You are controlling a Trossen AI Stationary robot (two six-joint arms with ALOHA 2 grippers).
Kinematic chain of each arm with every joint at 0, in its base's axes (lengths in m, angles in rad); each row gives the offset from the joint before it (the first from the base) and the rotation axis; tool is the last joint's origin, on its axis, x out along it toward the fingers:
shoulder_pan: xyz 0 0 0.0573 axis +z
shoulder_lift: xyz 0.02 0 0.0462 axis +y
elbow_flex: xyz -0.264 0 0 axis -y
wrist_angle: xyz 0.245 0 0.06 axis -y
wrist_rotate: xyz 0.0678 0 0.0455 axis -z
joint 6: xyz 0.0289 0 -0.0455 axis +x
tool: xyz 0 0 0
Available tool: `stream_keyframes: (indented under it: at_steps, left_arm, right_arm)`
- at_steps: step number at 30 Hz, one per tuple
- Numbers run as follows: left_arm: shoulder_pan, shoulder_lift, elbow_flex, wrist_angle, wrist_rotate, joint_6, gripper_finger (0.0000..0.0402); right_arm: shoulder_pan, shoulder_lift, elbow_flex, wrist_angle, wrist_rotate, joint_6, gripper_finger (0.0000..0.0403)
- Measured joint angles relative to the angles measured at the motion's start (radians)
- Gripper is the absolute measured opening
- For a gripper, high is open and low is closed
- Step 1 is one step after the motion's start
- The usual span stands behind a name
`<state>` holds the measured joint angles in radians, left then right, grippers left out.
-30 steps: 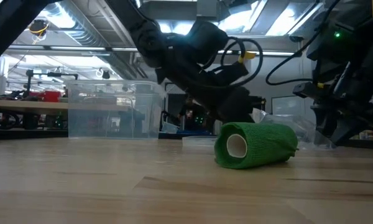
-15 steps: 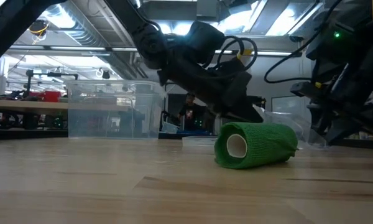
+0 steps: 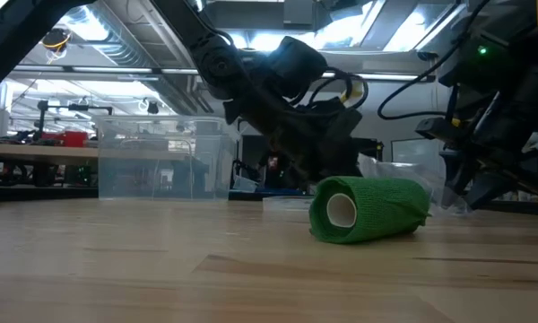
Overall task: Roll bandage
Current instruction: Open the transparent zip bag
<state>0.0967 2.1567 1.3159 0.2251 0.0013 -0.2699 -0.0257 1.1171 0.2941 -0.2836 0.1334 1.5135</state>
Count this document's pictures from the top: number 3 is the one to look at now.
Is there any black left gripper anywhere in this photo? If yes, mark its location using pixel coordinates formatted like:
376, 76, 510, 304
222, 35, 369, 184

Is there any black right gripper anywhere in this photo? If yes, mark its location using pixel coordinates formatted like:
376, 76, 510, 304
415, 8, 538, 212

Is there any clear plastic bag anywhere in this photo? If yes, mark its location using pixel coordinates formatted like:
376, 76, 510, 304
357, 153, 474, 217

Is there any green elastic bandage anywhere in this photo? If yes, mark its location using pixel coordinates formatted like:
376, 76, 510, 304
308, 175, 432, 246

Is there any white whiteboard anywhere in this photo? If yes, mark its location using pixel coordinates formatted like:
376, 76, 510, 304
390, 136, 447, 168

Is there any small clear bin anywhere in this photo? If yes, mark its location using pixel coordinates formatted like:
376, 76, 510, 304
232, 175, 260, 194

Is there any clear plastic container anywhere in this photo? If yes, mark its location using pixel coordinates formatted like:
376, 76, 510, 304
93, 115, 242, 201

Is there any long ceiling light bar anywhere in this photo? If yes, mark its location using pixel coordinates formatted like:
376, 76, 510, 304
13, 65, 437, 84

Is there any red plastic bin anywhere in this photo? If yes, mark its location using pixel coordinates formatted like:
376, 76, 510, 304
41, 130, 90, 148

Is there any wooden workbench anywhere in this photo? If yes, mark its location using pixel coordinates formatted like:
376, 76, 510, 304
0, 143, 100, 168

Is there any clear lid with black handle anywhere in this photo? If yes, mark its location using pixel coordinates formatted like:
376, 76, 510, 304
261, 195, 316, 213

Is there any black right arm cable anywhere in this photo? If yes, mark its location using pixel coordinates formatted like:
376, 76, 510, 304
376, 0, 495, 122

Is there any black camera rig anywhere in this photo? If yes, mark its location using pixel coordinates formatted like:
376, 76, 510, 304
35, 100, 114, 144

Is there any black yellow cable reel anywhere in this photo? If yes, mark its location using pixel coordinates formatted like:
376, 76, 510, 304
41, 27, 72, 63

